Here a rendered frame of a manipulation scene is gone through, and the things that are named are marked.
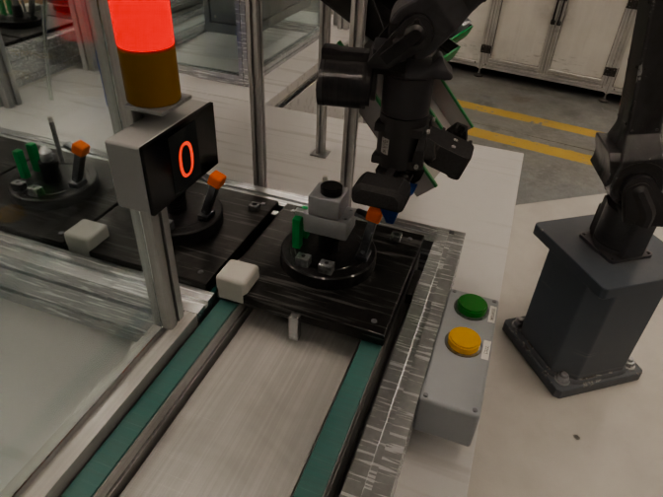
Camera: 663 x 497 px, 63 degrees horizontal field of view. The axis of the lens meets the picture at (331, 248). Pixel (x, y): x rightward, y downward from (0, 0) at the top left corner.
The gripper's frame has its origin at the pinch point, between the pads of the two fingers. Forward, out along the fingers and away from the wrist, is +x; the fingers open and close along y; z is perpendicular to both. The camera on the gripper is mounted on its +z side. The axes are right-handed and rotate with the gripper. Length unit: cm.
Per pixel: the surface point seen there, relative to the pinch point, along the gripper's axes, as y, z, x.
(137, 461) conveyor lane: -35.3, -17.1, 17.8
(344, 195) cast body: -0.1, -6.6, 0.9
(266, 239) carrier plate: 0.8, -19.0, 12.2
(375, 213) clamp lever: -1.0, -1.9, 2.0
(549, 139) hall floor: 298, 38, 109
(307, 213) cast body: -2.2, -11.2, 3.7
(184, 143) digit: -19.0, -17.5, -12.7
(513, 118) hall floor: 324, 13, 109
